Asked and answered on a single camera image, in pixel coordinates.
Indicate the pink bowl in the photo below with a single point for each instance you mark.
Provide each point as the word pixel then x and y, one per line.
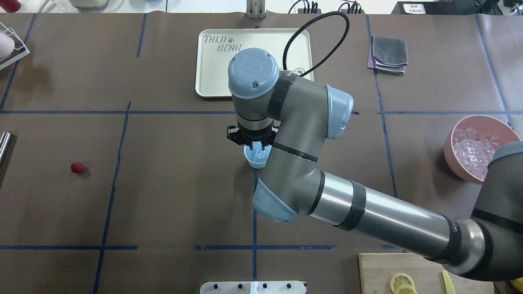
pixel 485 124

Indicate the light blue cup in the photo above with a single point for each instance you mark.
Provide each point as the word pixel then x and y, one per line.
pixel 249 151

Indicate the ice cube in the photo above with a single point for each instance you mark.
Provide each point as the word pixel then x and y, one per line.
pixel 260 155

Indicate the grey folded cloth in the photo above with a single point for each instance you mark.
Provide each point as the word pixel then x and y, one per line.
pixel 388 55

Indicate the yellow plastic knife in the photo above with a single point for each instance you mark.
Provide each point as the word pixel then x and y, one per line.
pixel 447 283

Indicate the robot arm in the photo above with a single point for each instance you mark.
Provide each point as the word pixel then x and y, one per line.
pixel 295 116

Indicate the steel muddler black tip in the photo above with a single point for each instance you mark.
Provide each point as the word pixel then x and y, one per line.
pixel 4 142

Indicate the lemon slices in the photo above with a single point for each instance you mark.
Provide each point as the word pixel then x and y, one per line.
pixel 401 283

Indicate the white pedestal column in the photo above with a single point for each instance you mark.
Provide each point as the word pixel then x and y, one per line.
pixel 254 287

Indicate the aluminium frame post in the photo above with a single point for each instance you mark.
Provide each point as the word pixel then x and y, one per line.
pixel 255 9

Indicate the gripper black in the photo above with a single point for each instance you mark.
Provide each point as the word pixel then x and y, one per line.
pixel 250 138

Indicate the yellow lemon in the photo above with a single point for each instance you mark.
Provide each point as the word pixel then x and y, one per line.
pixel 518 284

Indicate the ice cubes in bowl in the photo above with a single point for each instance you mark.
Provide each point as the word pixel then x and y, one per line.
pixel 474 149

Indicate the red strawberry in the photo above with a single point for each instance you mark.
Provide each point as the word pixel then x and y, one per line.
pixel 77 167

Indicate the cream bear tray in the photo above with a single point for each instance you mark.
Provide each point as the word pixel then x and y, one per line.
pixel 217 46

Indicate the white cup rack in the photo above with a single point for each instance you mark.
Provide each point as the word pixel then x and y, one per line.
pixel 20 50

